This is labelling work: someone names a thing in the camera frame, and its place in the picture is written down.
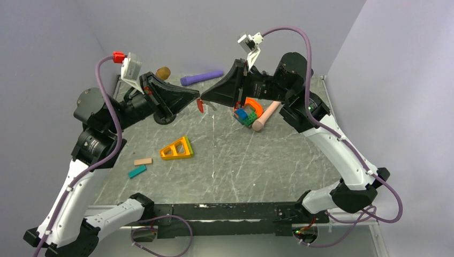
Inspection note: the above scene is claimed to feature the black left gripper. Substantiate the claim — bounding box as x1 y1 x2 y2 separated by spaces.
106 71 200 134

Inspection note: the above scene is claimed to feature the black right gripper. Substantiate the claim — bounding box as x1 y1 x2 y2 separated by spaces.
202 57 293 108

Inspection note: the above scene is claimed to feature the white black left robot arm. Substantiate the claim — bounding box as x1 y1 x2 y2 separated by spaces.
24 73 200 256

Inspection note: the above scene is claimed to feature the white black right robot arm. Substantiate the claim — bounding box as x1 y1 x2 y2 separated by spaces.
201 52 382 223

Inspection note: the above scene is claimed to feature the purple cylinder toy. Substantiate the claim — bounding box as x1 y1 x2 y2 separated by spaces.
180 70 224 86

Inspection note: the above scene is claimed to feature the black microphone stand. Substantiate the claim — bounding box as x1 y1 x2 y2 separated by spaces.
153 114 176 125

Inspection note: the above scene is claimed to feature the orange horseshoe toy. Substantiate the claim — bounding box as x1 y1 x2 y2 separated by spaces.
240 97 263 117

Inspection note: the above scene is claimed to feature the colourful brick block stack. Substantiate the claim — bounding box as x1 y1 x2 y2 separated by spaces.
233 109 259 127

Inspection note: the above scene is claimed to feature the beige toy microphone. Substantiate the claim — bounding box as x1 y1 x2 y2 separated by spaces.
252 101 281 132

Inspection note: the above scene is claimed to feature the orange triangle toy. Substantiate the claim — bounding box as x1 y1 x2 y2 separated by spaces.
159 136 194 161

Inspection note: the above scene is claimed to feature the beige wooden block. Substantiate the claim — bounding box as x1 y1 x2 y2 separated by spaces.
134 158 153 166

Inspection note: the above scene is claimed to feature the teal wooden block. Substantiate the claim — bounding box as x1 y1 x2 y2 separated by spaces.
127 165 147 179

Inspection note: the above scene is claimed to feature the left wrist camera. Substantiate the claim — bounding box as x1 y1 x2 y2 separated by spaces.
120 52 144 94

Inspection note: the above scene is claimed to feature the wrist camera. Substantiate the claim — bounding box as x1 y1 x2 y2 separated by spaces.
237 32 263 71
120 52 144 94

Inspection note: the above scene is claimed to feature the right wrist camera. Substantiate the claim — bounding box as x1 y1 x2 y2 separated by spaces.
237 32 263 71

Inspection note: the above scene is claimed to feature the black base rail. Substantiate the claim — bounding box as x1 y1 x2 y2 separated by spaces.
118 202 330 239

